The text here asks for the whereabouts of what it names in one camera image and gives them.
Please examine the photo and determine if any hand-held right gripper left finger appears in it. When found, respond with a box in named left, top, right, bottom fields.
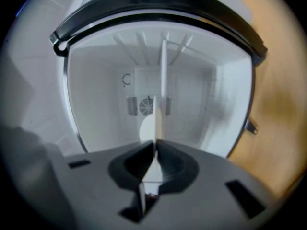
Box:
left=64, top=139, right=157, bottom=230

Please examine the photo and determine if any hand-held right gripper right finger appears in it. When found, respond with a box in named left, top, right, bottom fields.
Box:
left=143, top=139, right=273, bottom=230

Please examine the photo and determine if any white mini fridge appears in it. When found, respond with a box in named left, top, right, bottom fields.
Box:
left=48, top=0, right=268, bottom=160

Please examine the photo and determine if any white round plate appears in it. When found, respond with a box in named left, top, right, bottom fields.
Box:
left=142, top=39, right=168, bottom=184

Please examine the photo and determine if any round wooden table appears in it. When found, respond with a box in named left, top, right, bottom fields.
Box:
left=226, top=0, right=303, bottom=201

